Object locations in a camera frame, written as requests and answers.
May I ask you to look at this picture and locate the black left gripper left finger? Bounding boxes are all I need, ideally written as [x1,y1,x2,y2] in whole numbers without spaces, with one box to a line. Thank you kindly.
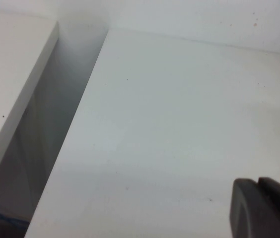
[229,178,280,238]

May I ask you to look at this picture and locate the white side table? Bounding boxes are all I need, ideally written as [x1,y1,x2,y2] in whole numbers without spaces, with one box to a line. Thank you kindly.
[0,12,60,198]

